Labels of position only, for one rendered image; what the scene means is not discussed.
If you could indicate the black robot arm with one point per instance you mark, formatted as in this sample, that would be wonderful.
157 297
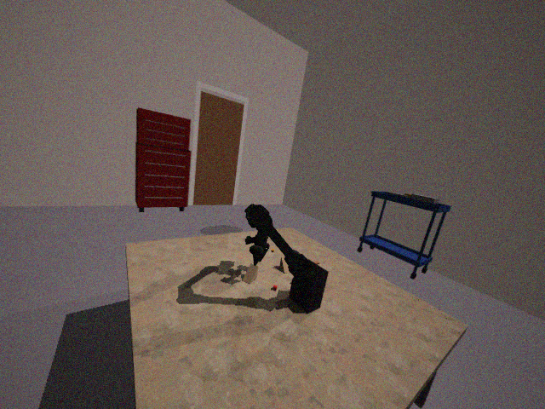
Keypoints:
258 217

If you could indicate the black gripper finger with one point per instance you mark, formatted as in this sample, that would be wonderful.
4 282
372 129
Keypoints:
256 257
264 253

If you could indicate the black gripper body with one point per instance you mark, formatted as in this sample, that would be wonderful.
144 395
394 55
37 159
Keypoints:
261 244

